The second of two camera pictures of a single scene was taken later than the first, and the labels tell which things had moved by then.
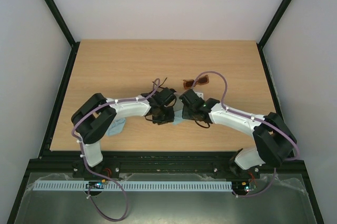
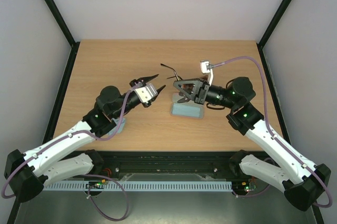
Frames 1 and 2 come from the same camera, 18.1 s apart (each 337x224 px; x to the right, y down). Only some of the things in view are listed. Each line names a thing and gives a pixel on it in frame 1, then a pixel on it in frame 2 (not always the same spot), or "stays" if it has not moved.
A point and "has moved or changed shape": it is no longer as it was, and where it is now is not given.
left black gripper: [170, 118] to [140, 81]
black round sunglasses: [160, 86] to [179, 78]
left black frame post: [57, 16] stays
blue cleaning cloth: [116, 127] stays
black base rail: [152, 162] stays
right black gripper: [188, 113] to [201, 91]
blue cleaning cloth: [178, 118] has moved or changed shape
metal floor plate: [283, 198] stays
